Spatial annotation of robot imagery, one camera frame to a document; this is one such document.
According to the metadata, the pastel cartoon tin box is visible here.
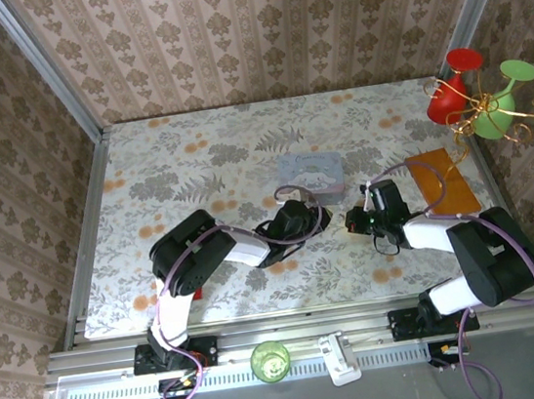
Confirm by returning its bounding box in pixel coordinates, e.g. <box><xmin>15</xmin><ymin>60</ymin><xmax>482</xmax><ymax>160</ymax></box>
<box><xmin>274</xmin><ymin>145</ymin><xmax>349</xmax><ymax>215</ymax></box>

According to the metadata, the floral tablecloth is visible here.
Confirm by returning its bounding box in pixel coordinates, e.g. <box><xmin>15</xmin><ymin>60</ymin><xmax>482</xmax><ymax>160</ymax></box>
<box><xmin>57</xmin><ymin>67</ymin><xmax>534</xmax><ymax>340</ymax></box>

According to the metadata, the orange rectangular board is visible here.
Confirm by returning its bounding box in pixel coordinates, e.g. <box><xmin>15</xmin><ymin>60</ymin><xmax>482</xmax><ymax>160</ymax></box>
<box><xmin>404</xmin><ymin>143</ymin><xmax>483</xmax><ymax>221</ymax></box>

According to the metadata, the red plastic goblet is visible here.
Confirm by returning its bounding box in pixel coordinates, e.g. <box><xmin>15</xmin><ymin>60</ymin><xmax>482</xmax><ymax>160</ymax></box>
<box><xmin>418</xmin><ymin>45</ymin><xmax>492</xmax><ymax>128</ymax></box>

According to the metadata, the black connector block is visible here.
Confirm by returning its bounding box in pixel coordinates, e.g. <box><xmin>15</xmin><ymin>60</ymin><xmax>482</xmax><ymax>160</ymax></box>
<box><xmin>156</xmin><ymin>375</ymin><xmax>199</xmax><ymax>399</ymax></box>
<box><xmin>425</xmin><ymin>337</ymin><xmax>468</xmax><ymax>369</ymax></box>

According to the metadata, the green plastic cup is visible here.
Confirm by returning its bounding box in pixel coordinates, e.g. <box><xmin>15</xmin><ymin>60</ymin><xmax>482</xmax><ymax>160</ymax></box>
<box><xmin>247</xmin><ymin>338</ymin><xmax>295</xmax><ymax>386</ymax></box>

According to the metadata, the green plastic goblet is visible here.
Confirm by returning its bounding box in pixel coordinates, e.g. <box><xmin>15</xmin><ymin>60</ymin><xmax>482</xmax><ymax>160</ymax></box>
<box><xmin>464</xmin><ymin>57</ymin><xmax>534</xmax><ymax>143</ymax></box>

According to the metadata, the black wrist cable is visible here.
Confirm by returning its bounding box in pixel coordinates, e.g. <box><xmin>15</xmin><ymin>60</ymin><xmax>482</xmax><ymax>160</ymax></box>
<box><xmin>371</xmin><ymin>232</ymin><xmax>402</xmax><ymax>259</ymax></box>
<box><xmin>251</xmin><ymin>218</ymin><xmax>281</xmax><ymax>243</ymax></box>

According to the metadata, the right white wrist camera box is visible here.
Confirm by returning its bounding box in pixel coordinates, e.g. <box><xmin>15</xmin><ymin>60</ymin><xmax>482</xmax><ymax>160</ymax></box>
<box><xmin>361</xmin><ymin>182</ymin><xmax>390</xmax><ymax>215</ymax></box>

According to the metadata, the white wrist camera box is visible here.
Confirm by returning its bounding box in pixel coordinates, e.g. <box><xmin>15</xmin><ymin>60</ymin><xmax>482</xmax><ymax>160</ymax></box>
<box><xmin>361</xmin><ymin>182</ymin><xmax>390</xmax><ymax>215</ymax></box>
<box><xmin>272</xmin><ymin>184</ymin><xmax>310</xmax><ymax>210</ymax></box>

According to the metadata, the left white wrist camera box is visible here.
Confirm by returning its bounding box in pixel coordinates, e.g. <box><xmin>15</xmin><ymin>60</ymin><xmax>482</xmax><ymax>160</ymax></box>
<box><xmin>272</xmin><ymin>184</ymin><xmax>310</xmax><ymax>210</ymax></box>

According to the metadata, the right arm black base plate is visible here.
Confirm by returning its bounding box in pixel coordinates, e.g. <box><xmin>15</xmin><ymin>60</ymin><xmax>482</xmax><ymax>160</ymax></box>
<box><xmin>385</xmin><ymin>298</ymin><xmax>482</xmax><ymax>343</ymax></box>

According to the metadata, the long aluminium frame rail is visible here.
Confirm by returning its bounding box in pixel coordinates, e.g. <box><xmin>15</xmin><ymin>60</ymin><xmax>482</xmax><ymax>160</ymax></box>
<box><xmin>39</xmin><ymin>286</ymin><xmax>534</xmax><ymax>388</ymax></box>

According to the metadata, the white plastic bracket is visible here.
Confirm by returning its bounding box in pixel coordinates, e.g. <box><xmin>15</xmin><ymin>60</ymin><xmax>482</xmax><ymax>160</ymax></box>
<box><xmin>315</xmin><ymin>329</ymin><xmax>364</xmax><ymax>390</ymax></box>

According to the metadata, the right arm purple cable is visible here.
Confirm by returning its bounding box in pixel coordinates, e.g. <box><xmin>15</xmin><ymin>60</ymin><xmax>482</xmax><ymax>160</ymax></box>
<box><xmin>363</xmin><ymin>143</ymin><xmax>534</xmax><ymax>399</ymax></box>

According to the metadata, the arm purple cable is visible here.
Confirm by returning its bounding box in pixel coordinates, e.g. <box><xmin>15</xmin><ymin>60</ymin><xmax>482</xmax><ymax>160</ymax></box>
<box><xmin>132</xmin><ymin>180</ymin><xmax>348</xmax><ymax>399</ymax></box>
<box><xmin>363</xmin><ymin>143</ymin><xmax>534</xmax><ymax>399</ymax></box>

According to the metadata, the gold wire glass stand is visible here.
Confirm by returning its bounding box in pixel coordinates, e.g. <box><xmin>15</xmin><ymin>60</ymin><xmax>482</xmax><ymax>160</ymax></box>
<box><xmin>421</xmin><ymin>60</ymin><xmax>534</xmax><ymax>188</ymax></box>

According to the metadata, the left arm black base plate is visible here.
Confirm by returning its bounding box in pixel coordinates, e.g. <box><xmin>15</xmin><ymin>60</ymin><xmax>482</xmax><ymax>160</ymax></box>
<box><xmin>130</xmin><ymin>334</ymin><xmax>222</xmax><ymax>378</ymax></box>

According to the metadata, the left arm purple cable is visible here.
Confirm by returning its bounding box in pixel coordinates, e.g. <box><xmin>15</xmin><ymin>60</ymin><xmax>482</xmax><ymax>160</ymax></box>
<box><xmin>132</xmin><ymin>180</ymin><xmax>348</xmax><ymax>399</ymax></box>

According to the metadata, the aluminium corner post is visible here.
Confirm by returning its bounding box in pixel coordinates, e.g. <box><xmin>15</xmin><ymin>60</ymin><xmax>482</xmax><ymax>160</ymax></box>
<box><xmin>426</xmin><ymin>0</ymin><xmax>534</xmax><ymax>81</ymax></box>
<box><xmin>0</xmin><ymin>0</ymin><xmax>108</xmax><ymax>156</ymax></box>

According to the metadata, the grey slotted cable duct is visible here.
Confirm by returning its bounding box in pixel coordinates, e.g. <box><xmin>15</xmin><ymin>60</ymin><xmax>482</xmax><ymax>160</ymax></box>
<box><xmin>57</xmin><ymin>327</ymin><xmax>534</xmax><ymax>399</ymax></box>

